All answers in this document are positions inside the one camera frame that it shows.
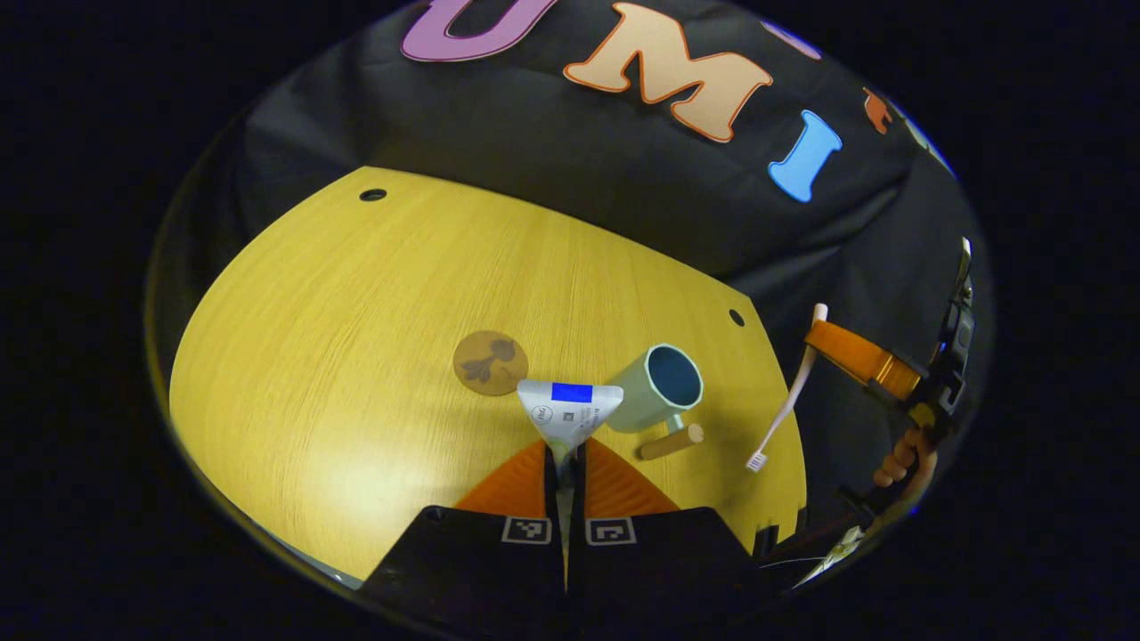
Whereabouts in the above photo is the round brown coaster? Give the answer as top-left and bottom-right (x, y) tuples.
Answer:
(452, 330), (530, 397)

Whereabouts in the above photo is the black backdrop cloth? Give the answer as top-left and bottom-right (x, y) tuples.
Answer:
(147, 0), (995, 535)

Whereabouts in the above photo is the pale green cup wooden handle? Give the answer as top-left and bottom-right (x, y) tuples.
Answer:
(606, 344), (706, 461)

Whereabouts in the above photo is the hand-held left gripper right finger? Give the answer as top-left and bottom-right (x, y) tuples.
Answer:
(567, 436), (778, 617)

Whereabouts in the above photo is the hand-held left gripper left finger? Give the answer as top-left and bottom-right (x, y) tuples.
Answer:
(356, 438), (569, 617)

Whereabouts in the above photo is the white toothbrush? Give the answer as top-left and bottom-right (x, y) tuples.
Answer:
(745, 303), (829, 473)

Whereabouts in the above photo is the white toothpaste tube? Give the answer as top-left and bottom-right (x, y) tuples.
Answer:
(517, 378), (625, 544)

